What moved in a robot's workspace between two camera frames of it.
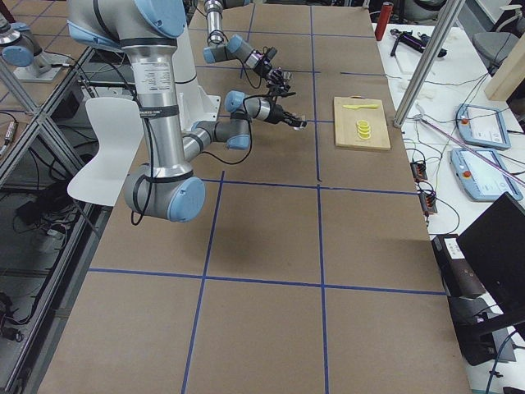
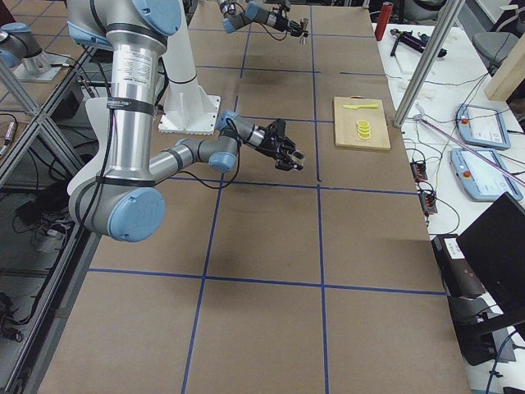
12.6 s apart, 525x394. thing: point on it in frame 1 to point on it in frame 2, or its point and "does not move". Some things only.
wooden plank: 509,75 does not move
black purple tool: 419,43 does not move
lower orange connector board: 428,203 does not move
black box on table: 459,278 does not move
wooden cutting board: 361,122 does not move
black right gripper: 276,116 to 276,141
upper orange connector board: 419,171 does not move
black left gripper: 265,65 to 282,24
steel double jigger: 288,77 to 304,21
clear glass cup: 303,125 to 296,160
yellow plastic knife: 355,107 does not move
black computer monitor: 494,248 does not move
